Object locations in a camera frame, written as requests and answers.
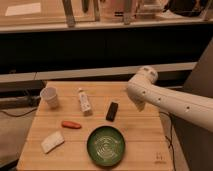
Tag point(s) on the white paper cup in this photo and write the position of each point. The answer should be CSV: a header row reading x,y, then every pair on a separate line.
x,y
49,95

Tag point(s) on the black eraser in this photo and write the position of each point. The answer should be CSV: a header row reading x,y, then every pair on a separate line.
x,y
112,111

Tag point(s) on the orange carrot toy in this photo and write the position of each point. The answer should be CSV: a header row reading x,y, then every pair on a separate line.
x,y
70,124

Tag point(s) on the green ribbed bowl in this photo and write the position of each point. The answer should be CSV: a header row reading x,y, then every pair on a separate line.
x,y
106,146

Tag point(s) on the white sponge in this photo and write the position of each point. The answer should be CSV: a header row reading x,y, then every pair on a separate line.
x,y
52,141

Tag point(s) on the white tube bottle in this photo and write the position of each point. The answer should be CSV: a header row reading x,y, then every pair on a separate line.
x,y
84,102

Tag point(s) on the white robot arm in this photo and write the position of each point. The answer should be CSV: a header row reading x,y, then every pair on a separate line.
x,y
196,109

